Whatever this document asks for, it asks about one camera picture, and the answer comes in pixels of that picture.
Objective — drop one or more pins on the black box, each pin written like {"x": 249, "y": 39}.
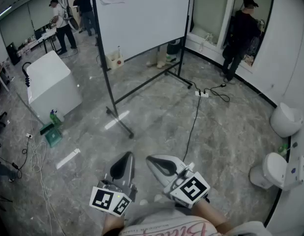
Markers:
{"x": 13, "y": 54}

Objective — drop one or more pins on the white boots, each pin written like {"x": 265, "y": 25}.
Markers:
{"x": 160, "y": 59}

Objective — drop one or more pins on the small green bottle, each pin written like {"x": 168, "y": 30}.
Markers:
{"x": 282, "y": 150}

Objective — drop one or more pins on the white power strip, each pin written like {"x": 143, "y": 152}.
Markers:
{"x": 201, "y": 94}

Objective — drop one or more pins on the whiteboard on black stand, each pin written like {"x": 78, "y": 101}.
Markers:
{"x": 142, "y": 18}

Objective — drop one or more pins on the white long table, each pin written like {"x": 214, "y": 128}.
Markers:
{"x": 43, "y": 37}

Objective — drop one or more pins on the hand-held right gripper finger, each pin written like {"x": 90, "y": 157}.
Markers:
{"x": 170, "y": 166}
{"x": 159, "y": 174}

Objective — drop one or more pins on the person's grey printed shirt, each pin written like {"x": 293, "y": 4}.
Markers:
{"x": 166, "y": 222}

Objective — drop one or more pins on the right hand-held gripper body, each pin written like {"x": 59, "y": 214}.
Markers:
{"x": 191, "y": 189}

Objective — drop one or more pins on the person's left forearm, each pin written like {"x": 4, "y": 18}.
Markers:
{"x": 112, "y": 226}

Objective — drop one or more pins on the white toilet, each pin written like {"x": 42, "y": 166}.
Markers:
{"x": 275, "y": 171}

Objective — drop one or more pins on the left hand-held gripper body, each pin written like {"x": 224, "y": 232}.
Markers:
{"x": 102, "y": 198}

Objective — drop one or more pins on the white bathtub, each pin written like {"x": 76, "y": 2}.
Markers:
{"x": 52, "y": 82}

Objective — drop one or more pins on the white round basin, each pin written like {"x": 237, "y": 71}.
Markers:
{"x": 284, "y": 119}

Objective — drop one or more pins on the person's white shoe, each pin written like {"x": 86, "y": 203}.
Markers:
{"x": 143, "y": 202}
{"x": 158, "y": 197}

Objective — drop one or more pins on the person's right forearm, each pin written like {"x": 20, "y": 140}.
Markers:
{"x": 211, "y": 215}

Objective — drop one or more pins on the white and green bin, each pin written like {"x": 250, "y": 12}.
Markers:
{"x": 173, "y": 49}

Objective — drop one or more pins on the green spray bottle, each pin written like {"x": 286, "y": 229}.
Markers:
{"x": 53, "y": 118}

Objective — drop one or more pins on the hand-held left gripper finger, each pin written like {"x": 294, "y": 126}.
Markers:
{"x": 131, "y": 171}
{"x": 118, "y": 167}

